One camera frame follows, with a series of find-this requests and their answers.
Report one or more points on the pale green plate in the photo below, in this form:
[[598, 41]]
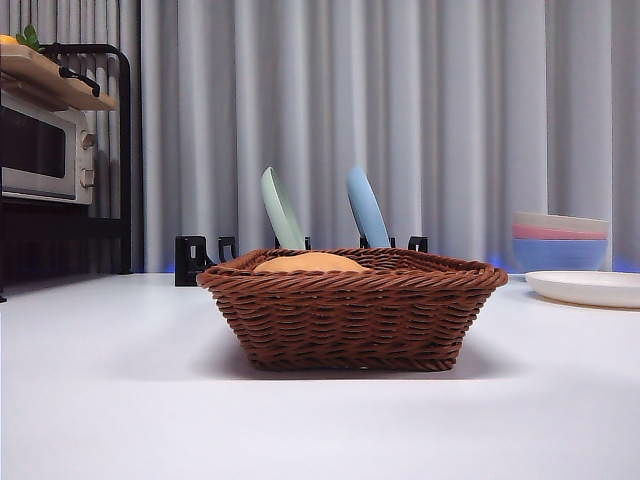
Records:
[[281, 215]]

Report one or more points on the white plate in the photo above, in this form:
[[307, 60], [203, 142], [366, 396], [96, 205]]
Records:
[[590, 286]]

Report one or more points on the light blue plate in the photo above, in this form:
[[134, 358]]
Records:
[[367, 210]]

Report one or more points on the white bowl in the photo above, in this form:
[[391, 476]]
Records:
[[560, 220]]

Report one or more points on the tan toy potato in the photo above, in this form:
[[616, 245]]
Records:
[[315, 263]]

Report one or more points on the brown wicker basket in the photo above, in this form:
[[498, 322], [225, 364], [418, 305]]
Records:
[[350, 320]]

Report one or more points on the black metal shelf frame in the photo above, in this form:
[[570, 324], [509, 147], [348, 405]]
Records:
[[125, 150]]

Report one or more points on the pink bowl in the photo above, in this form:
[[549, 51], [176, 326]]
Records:
[[560, 233]]

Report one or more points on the blue bowl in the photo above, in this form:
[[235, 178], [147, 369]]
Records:
[[560, 254]]

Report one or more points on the black plate rack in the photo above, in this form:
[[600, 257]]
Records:
[[192, 260]]

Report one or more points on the orange fruit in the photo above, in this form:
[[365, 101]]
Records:
[[7, 40]]

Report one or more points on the white toaster oven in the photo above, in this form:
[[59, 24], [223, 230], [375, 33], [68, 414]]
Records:
[[40, 150]]

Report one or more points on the green leaves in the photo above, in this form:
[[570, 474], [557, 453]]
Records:
[[29, 37]]

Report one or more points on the grey curtain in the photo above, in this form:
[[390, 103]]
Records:
[[450, 100]]

